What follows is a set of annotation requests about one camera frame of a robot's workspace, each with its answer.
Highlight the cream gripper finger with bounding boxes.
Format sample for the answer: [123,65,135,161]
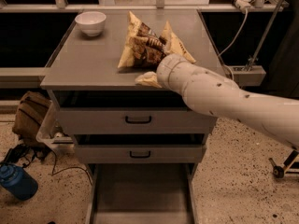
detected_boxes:
[135,71,161,88]

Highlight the brown chip bag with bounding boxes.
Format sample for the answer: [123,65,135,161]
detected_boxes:
[118,11,196,69]

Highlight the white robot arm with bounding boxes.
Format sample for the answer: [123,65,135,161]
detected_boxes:
[135,54,299,150]

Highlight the grey drawer cabinet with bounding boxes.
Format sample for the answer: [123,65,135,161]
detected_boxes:
[39,8,232,224]

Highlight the top grey drawer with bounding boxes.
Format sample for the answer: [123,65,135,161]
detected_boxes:
[51,90,216,134]

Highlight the middle grey drawer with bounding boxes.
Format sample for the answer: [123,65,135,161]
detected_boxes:
[74,133,206,164]

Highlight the bottom grey open drawer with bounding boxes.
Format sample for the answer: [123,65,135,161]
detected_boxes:
[85,163,198,224]

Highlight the white ceramic bowl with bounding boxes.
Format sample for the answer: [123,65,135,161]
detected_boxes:
[75,11,107,36]

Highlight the clear plastic bin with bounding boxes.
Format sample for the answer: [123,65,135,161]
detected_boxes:
[36,105,74,155]

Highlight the brown backpack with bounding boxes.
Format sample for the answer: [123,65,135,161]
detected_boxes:
[12,91,51,147]

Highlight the metal tripod pole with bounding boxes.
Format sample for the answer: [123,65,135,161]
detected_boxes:
[243,0,284,72]

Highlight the black wheeled stand base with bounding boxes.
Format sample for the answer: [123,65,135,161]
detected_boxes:
[269,150,299,178]

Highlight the blue water jug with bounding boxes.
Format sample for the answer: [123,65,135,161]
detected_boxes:
[0,164,38,201]

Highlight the white power cable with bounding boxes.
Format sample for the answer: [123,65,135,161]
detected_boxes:
[216,7,249,82]

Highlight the black floor cables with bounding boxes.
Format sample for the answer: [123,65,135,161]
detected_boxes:
[1,143,93,186]

